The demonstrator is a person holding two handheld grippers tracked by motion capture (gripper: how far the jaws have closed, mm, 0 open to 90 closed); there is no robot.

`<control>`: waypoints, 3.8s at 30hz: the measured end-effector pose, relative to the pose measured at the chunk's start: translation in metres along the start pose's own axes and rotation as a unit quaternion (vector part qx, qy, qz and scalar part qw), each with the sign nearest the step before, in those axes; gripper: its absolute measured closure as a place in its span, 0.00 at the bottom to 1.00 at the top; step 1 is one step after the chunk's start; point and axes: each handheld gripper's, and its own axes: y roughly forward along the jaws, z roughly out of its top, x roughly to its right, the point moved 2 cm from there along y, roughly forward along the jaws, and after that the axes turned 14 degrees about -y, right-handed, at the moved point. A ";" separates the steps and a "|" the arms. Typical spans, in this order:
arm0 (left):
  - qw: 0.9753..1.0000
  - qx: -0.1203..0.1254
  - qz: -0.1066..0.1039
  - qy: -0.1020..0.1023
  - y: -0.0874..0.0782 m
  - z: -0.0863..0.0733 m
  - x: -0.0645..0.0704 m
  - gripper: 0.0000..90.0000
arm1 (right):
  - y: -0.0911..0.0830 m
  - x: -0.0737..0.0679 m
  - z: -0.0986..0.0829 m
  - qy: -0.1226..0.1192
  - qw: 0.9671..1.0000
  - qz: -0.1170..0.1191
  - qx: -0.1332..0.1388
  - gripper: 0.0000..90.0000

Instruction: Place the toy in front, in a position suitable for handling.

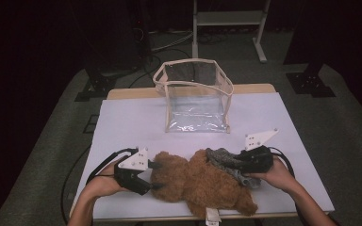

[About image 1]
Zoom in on left hand-held gripper cable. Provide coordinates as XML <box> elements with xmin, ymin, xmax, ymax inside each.
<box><xmin>60</xmin><ymin>146</ymin><xmax>140</xmax><ymax>226</ymax></box>

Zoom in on clear plastic bag beige trim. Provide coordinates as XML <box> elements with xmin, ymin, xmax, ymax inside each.
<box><xmin>152</xmin><ymin>57</ymin><xmax>235</xmax><ymax>134</ymax></box>

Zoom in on person's left hand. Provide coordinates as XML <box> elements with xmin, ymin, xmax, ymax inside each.
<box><xmin>86</xmin><ymin>164</ymin><xmax>130</xmax><ymax>199</ymax></box>

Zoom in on right hand-held gripper cable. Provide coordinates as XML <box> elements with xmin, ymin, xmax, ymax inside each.
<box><xmin>268</xmin><ymin>145</ymin><xmax>309</xmax><ymax>226</ymax></box>

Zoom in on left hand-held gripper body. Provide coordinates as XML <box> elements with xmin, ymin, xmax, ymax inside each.
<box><xmin>113</xmin><ymin>146</ymin><xmax>154</xmax><ymax>197</ymax></box>

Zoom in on brown teddy bear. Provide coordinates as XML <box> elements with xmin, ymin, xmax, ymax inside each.
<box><xmin>150</xmin><ymin>149</ymin><xmax>259</xmax><ymax>226</ymax></box>

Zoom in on hand-held gripper cable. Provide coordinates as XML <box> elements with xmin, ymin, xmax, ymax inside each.
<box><xmin>268</xmin><ymin>145</ymin><xmax>309</xmax><ymax>226</ymax></box>
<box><xmin>60</xmin><ymin>146</ymin><xmax>140</xmax><ymax>226</ymax></box>

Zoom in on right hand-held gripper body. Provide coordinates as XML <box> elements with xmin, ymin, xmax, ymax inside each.
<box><xmin>239</xmin><ymin>128</ymin><xmax>280</xmax><ymax>174</ymax></box>

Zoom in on black floor cable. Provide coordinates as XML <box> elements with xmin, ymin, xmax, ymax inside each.
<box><xmin>128</xmin><ymin>46</ymin><xmax>199</xmax><ymax>89</ymax></box>

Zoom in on person's right hand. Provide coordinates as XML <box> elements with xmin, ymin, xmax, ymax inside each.
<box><xmin>249</xmin><ymin>156</ymin><xmax>293</xmax><ymax>193</ymax></box>

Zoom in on white floor cable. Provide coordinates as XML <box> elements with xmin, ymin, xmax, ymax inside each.
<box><xmin>150</xmin><ymin>29</ymin><xmax>194</xmax><ymax>53</ymax></box>

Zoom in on wooden table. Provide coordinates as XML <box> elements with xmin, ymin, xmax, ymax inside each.
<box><xmin>69</xmin><ymin>83</ymin><xmax>336</xmax><ymax>222</ymax></box>

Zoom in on dark floor hatch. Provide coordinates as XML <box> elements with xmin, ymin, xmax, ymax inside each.
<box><xmin>83</xmin><ymin>114</ymin><xmax>99</xmax><ymax>134</ymax></box>

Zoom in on black metal stand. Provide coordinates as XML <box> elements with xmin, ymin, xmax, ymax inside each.
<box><xmin>74</xmin><ymin>56</ymin><xmax>140</xmax><ymax>103</ymax></box>
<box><xmin>284</xmin><ymin>31</ymin><xmax>337</xmax><ymax>99</ymax></box>

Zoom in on grey fuzzy doll sweater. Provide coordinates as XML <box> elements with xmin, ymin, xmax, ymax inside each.
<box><xmin>206</xmin><ymin>147</ymin><xmax>263</xmax><ymax>189</ymax></box>

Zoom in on white metal stand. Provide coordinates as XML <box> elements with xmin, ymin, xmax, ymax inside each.
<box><xmin>191</xmin><ymin>0</ymin><xmax>272</xmax><ymax>64</ymax></box>

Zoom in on white table sheet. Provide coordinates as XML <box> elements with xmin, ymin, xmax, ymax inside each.
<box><xmin>70</xmin><ymin>91</ymin><xmax>335</xmax><ymax>220</ymax></box>

